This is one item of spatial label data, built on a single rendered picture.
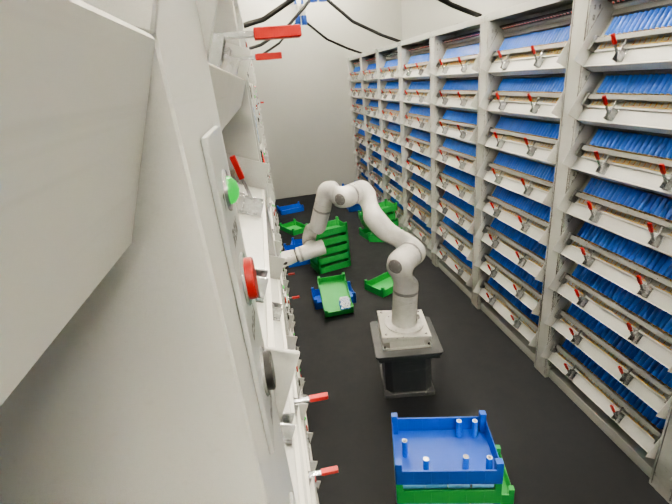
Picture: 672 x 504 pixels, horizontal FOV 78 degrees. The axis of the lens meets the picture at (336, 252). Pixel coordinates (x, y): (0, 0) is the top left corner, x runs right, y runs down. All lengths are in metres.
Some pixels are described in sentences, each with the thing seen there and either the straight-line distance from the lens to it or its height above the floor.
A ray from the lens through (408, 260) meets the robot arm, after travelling 1.82.
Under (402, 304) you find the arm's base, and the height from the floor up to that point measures 0.50.
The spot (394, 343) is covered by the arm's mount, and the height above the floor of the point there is 0.32.
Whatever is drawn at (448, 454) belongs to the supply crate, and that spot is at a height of 0.40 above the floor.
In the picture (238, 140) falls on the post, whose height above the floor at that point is 1.41.
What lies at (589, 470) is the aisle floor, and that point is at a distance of 2.07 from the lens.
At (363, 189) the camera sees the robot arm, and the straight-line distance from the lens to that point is 1.95.
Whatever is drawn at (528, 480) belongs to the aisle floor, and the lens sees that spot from 1.97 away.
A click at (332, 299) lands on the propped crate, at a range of 2.94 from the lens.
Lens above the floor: 1.50
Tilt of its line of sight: 23 degrees down
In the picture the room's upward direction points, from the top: 6 degrees counter-clockwise
